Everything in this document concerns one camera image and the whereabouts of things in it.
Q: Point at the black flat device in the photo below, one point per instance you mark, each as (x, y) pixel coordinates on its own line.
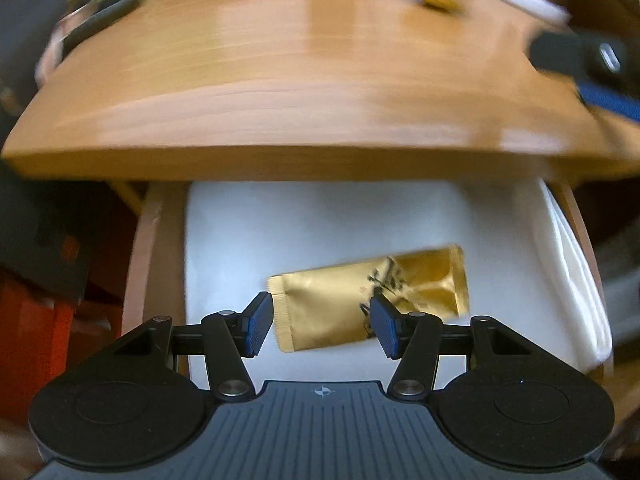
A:
(102, 17)

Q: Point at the wooden desk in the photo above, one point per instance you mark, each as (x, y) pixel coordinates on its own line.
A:
(280, 85)

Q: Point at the orange red box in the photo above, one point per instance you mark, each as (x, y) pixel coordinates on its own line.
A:
(30, 340)

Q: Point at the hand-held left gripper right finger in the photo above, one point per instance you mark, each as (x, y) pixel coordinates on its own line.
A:
(386, 329)

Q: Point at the wooden drawer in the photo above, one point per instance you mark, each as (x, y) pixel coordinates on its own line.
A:
(150, 270)

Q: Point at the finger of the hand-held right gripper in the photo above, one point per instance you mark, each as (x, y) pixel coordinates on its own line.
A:
(565, 52)

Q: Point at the folded white cloth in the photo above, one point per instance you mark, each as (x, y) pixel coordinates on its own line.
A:
(565, 270)

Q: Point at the gold foil packet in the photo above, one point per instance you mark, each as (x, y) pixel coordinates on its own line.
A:
(320, 310)

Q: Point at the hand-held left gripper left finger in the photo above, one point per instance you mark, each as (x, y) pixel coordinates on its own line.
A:
(260, 324)

